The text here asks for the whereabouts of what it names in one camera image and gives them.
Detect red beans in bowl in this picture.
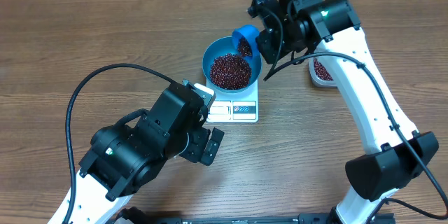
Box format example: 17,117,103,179
209,38,253,90

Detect blue measuring scoop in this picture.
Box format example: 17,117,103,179
232,24,260,57

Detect white kitchen scale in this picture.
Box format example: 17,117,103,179
206,81,259,123

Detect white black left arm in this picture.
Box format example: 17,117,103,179
50,83,224,223

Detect clear plastic container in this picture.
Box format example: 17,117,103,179
309,58,337,88

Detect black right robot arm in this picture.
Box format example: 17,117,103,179
248,0,439,223

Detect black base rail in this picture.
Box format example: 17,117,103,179
104,206,340,224

